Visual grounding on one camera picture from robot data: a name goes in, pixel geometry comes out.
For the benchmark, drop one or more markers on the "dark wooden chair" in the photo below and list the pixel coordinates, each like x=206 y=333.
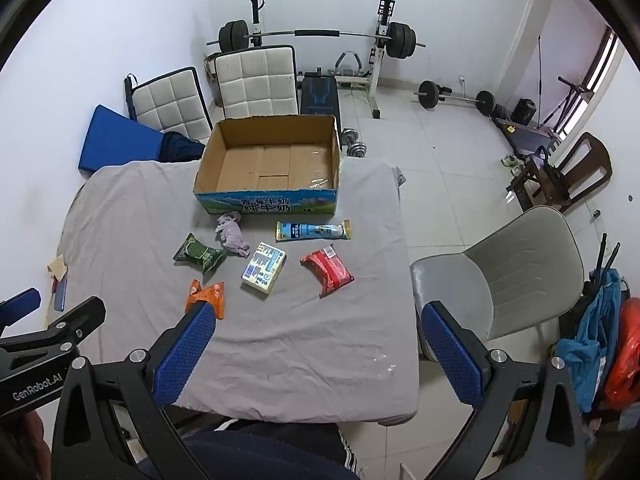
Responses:
x=585 y=168

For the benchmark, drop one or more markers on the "white padded chair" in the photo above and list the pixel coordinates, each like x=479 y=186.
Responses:
x=172 y=102
x=258 y=82

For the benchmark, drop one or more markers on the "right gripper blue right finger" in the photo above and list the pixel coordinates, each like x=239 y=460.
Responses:
x=547 y=441

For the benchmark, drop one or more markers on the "blue cloth bag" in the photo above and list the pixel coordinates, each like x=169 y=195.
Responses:
x=590 y=354

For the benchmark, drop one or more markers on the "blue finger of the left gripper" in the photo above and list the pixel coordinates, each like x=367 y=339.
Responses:
x=74 y=326
x=17 y=307

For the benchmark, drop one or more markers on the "black treadmill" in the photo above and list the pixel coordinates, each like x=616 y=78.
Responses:
x=521 y=132

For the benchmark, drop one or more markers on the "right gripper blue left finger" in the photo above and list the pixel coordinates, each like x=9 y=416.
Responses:
x=87 y=440

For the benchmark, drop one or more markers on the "barbell on rack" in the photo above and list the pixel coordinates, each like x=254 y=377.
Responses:
x=399 y=41

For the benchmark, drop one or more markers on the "white blue tissue pack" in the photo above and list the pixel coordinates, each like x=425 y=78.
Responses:
x=264 y=268

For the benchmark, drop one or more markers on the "open cardboard box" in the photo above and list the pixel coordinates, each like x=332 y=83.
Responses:
x=270 y=165

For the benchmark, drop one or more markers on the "orange snack packet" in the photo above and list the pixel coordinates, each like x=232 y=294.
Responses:
x=213 y=295

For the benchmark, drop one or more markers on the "white padded chair right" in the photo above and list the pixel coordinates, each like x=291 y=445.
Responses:
x=258 y=82

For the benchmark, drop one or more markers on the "red plastic bag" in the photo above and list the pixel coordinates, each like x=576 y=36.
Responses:
x=622 y=387

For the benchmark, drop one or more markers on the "dark blue clothing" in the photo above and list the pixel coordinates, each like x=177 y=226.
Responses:
x=175 y=147

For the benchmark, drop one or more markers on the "blue folded mat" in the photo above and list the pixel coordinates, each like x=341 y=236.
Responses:
x=114 y=140

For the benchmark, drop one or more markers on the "lilac cloth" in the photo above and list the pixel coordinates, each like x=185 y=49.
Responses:
x=229 y=232

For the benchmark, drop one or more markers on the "floor barbell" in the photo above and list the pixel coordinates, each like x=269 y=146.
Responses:
x=430 y=94

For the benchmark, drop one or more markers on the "small dumbbell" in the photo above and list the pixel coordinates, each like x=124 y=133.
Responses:
x=351 y=145

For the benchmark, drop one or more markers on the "white padded chair left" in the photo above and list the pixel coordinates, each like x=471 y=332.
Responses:
x=172 y=102

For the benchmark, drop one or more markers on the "grey plastic chair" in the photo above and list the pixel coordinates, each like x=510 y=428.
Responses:
x=524 y=274

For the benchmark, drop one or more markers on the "blue long wrapper packet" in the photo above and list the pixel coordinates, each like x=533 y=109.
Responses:
x=288 y=231

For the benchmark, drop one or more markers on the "black blue weight bench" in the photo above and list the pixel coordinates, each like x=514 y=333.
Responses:
x=319 y=96

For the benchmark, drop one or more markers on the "red snack packet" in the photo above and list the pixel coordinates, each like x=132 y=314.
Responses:
x=328 y=267

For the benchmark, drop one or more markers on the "green snack packet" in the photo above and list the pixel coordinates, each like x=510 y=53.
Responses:
x=207 y=259

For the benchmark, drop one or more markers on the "white weight bench rack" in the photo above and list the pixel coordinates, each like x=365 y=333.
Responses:
x=377 y=54

